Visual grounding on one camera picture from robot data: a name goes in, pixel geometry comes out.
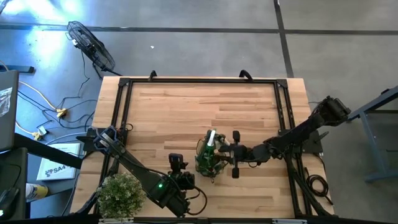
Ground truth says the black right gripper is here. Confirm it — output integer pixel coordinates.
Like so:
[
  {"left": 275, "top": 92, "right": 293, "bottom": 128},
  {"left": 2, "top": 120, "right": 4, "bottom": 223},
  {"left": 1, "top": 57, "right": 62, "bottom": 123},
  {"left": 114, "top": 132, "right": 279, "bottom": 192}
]
[{"left": 217, "top": 130, "right": 264, "bottom": 180}]

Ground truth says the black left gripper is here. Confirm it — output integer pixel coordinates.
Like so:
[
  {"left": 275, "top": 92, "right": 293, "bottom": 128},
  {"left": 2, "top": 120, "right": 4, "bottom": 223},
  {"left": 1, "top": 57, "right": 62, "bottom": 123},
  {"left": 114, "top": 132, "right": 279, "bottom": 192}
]
[{"left": 169, "top": 153, "right": 196, "bottom": 190}]

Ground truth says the beige green-trimmed gardening bag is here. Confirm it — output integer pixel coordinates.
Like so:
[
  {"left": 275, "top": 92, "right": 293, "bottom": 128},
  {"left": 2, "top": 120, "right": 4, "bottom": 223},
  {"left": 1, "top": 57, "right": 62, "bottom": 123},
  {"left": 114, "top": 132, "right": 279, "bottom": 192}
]
[{"left": 195, "top": 129, "right": 231, "bottom": 179}]

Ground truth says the green spray bottle white head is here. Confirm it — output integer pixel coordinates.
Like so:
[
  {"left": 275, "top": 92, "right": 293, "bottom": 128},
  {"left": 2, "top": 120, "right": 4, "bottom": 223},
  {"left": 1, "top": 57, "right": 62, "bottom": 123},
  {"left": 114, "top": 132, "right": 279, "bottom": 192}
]
[{"left": 201, "top": 129, "right": 218, "bottom": 169}]

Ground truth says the artificial potted green plant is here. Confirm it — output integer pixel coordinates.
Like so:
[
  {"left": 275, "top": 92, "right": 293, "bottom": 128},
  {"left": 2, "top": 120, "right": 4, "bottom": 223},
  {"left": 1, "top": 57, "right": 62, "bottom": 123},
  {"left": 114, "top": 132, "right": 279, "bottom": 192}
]
[{"left": 95, "top": 173, "right": 147, "bottom": 220}]

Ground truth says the white printed cardboard box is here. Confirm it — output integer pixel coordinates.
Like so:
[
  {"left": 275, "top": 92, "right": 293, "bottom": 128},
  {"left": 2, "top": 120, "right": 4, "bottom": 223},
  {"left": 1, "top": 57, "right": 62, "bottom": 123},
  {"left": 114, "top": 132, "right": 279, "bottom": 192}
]
[{"left": 36, "top": 142, "right": 81, "bottom": 182}]

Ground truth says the black diagonal stand bar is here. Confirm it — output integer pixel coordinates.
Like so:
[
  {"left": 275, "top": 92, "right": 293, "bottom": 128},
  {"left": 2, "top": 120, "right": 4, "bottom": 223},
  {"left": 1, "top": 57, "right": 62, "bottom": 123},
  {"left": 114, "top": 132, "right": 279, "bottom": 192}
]
[{"left": 14, "top": 133, "right": 83, "bottom": 170}]

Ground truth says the white yellow power adapter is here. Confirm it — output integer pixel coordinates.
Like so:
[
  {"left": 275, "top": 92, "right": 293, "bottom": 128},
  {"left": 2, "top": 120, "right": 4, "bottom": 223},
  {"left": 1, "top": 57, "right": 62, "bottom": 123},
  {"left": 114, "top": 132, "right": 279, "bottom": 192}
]
[{"left": 32, "top": 126, "right": 48, "bottom": 141}]

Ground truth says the black floor fan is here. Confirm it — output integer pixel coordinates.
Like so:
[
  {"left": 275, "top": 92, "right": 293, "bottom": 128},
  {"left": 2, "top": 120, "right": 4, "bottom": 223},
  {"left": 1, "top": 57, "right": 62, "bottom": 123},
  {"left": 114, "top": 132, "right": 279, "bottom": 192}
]
[{"left": 65, "top": 21, "right": 123, "bottom": 77}]

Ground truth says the yellow white spray can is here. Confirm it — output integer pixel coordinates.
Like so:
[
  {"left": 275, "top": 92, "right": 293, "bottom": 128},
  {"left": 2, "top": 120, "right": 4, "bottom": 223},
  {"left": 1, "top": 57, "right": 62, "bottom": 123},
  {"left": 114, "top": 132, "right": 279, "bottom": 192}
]
[{"left": 25, "top": 182, "right": 49, "bottom": 201}]

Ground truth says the black computer case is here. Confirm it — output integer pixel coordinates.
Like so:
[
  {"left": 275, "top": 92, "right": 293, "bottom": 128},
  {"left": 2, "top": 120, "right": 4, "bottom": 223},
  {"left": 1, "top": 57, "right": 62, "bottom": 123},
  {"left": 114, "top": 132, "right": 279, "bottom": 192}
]
[{"left": 0, "top": 70, "right": 20, "bottom": 153}]

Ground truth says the black computer mouse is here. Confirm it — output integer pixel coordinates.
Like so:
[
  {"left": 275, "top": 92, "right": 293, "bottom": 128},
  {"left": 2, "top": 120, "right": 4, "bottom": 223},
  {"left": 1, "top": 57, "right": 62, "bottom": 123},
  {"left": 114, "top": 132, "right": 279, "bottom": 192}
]
[{"left": 0, "top": 186, "right": 20, "bottom": 219}]

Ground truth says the black flat floor bar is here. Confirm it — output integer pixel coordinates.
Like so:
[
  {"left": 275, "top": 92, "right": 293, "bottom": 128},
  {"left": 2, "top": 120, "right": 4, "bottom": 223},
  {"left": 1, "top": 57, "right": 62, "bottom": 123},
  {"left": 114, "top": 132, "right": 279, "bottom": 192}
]
[{"left": 0, "top": 65, "right": 35, "bottom": 74}]

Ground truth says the coiled black cable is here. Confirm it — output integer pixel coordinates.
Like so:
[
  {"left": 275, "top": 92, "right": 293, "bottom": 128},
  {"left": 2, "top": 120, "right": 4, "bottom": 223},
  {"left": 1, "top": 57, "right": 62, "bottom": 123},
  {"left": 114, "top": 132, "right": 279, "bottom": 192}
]
[{"left": 305, "top": 174, "right": 334, "bottom": 206}]

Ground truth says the black aluminium table frame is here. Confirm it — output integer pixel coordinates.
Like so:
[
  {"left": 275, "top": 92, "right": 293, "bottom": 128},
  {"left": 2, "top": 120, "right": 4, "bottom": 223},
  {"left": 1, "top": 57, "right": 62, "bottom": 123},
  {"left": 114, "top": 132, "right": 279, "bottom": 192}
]
[{"left": 93, "top": 77, "right": 335, "bottom": 220}]

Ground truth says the black fan cable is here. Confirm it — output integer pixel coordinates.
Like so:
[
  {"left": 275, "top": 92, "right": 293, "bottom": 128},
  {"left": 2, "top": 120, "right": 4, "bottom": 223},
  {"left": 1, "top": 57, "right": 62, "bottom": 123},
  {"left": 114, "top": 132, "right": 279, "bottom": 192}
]
[{"left": 63, "top": 51, "right": 91, "bottom": 108}]

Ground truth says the blue-grey metal desk frame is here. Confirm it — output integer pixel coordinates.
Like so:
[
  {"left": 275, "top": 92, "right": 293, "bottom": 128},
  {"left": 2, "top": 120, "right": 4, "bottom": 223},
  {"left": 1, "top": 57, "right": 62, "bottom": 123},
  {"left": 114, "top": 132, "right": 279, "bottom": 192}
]
[{"left": 348, "top": 85, "right": 398, "bottom": 183}]

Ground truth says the beige floor cable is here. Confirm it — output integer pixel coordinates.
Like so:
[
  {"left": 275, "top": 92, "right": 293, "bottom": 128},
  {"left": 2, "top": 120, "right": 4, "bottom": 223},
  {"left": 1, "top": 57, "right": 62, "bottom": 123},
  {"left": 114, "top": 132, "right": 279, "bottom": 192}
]
[{"left": 17, "top": 80, "right": 58, "bottom": 111}]

